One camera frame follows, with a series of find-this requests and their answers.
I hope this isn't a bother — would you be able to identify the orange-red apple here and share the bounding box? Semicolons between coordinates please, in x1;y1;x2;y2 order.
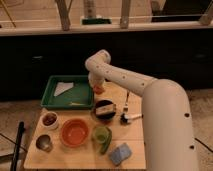
93;85;104;94

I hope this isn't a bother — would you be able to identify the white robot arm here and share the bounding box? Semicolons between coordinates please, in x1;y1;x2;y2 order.
85;50;199;171

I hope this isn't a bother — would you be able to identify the green plastic tray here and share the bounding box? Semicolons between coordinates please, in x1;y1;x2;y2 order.
41;75;94;110

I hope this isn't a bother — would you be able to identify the yellow strip in tray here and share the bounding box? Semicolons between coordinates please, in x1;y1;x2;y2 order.
69;102;85;106

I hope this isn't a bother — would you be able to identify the black bowl with block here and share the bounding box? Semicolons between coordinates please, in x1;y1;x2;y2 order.
94;100;116;120

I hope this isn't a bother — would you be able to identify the white paper napkin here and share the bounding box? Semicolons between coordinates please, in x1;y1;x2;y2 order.
54;82;74;96

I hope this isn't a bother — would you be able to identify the metal fork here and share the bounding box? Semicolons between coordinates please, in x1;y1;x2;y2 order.
123;91;130;112

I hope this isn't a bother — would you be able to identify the black and white brush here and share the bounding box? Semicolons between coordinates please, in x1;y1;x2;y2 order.
120;114;142;124

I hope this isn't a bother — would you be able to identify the green cup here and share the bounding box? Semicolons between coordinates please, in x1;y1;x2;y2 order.
92;126;109;144

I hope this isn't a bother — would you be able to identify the orange bowl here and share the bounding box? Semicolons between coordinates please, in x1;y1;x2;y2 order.
60;119;89;148

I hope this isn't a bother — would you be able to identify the wooden board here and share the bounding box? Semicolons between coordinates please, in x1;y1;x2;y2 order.
24;82;146;170

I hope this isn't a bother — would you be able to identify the white cup with brown contents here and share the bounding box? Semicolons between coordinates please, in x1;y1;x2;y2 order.
41;112;59;130

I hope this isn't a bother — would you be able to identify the green cucumber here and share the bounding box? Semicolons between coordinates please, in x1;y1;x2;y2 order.
100;128;112;155

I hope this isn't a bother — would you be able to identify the blue sponge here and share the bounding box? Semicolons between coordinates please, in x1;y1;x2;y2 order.
109;143;132;166

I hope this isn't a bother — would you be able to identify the small metal cup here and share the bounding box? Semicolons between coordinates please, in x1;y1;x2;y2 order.
36;134;53;152

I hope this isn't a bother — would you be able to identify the black pole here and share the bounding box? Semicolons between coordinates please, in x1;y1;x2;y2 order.
10;121;25;171

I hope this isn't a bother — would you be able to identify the black floor cable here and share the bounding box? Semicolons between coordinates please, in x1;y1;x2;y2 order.
194;137;213;154

